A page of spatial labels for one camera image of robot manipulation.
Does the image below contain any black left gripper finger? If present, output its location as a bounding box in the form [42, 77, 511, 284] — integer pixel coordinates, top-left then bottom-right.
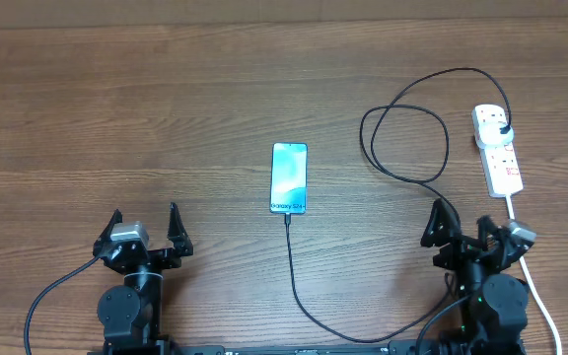
[93, 209, 122, 256]
[167, 202, 193, 256]

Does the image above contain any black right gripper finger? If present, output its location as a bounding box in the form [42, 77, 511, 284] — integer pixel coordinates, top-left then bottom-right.
[476, 215, 499, 247]
[420, 198, 462, 248]

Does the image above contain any black charger cable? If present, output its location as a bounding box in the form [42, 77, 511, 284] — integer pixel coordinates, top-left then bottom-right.
[283, 67, 513, 344]

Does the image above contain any blue smartphone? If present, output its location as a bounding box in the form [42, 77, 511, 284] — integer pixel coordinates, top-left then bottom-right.
[269, 142, 308, 214]

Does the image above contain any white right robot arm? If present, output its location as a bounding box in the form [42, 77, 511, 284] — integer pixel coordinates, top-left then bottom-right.
[413, 198, 536, 354]

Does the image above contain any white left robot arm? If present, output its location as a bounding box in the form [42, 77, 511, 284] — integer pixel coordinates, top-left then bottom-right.
[23, 202, 193, 355]

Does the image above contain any white charger plug adapter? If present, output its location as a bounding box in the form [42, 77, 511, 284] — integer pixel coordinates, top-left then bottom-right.
[475, 122, 515, 149]

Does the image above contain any white power strip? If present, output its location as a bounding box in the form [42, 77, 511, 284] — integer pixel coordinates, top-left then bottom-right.
[471, 104, 524, 198]

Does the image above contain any white power strip cord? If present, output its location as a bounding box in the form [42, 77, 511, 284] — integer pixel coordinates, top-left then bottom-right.
[504, 194, 564, 355]

